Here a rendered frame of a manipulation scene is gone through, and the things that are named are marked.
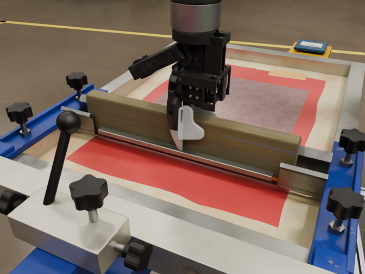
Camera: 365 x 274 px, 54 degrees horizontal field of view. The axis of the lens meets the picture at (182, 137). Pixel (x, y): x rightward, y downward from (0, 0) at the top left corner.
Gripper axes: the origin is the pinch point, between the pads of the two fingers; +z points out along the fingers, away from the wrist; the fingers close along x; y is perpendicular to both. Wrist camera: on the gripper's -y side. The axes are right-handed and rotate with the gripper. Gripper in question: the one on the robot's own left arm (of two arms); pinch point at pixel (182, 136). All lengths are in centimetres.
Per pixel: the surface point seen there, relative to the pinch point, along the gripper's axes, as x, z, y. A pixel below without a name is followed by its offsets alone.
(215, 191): -5.6, 5.3, 8.9
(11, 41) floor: 249, 102, -349
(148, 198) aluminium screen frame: -15.4, 1.8, 1.5
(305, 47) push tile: 74, 4, 11
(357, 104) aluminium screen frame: 31.7, 1.7, 28.6
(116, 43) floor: 295, 101, -228
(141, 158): -2.9, 5.3, -7.4
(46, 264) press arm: -33.8, -3.3, -0.1
